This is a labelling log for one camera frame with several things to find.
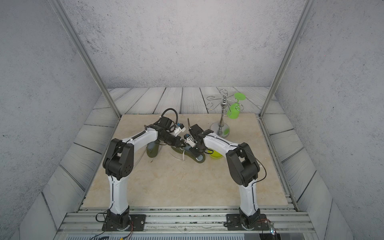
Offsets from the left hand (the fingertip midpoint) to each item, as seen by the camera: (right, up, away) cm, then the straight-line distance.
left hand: (187, 145), depth 93 cm
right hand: (+5, -5, 0) cm, 7 cm away
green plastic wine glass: (+30, +22, +3) cm, 37 cm away
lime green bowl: (+14, 0, -31) cm, 34 cm away
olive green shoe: (+7, -7, -4) cm, 11 cm away
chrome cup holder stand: (+25, +9, +18) cm, 32 cm away
